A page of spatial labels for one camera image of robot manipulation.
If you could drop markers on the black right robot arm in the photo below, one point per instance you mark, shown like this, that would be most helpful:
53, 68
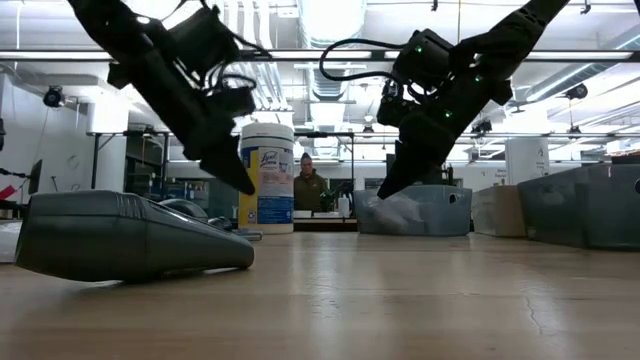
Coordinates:
510, 35

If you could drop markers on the pale translucent plastic bin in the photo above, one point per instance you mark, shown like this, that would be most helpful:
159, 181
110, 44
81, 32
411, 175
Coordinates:
500, 210

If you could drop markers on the black metal workstation frame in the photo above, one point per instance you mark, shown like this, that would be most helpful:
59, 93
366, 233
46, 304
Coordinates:
95, 160

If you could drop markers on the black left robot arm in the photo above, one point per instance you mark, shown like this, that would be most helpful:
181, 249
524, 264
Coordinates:
125, 30

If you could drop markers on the white column with sign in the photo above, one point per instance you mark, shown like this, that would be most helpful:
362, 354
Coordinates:
525, 160

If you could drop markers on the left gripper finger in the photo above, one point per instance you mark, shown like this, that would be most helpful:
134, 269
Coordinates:
225, 145
200, 147

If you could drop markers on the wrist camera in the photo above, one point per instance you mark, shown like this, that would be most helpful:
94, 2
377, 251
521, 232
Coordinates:
237, 97
395, 107

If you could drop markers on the person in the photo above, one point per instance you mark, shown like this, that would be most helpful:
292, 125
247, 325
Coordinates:
307, 190

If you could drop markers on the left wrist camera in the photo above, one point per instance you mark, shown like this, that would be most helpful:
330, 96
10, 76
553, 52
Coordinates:
237, 97

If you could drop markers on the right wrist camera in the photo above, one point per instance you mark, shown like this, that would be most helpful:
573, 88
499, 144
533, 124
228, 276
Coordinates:
395, 107

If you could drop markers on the small white bottle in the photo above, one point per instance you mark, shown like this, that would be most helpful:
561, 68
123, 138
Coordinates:
344, 207

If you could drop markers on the black ceiling spot lamp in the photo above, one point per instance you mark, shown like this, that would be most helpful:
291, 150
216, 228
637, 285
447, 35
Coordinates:
52, 97
577, 91
481, 127

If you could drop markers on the background robot arm with red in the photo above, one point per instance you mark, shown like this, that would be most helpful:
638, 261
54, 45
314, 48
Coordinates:
35, 177

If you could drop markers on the round silver air duct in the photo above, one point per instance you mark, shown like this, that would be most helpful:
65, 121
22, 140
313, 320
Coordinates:
332, 20

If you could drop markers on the grey translucent plastic bin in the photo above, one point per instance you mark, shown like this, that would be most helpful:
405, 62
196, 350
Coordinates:
575, 210
440, 220

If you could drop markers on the disinfecting wipes canister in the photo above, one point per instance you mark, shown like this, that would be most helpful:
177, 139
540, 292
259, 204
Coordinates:
267, 200

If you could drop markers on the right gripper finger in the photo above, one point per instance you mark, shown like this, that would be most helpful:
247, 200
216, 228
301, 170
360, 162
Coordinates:
407, 162
410, 181

